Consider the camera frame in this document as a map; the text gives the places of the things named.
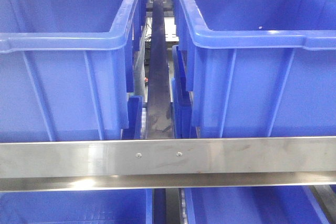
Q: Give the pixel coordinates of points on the large blue bin upper right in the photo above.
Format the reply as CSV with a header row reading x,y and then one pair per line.
x,y
259,68

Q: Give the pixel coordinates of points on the large blue bin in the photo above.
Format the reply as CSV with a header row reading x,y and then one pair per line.
x,y
66,69
259,68

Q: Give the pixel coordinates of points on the blue bin lower left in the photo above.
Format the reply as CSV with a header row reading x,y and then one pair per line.
x,y
95,206

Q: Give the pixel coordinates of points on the large blue bin upper left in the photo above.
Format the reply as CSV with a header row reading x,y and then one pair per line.
x,y
66,69

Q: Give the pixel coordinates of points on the blue bin lower right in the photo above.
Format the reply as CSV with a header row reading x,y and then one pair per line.
x,y
269,204

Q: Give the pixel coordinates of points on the steel shelf front rail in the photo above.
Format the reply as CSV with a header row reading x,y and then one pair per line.
x,y
98,165

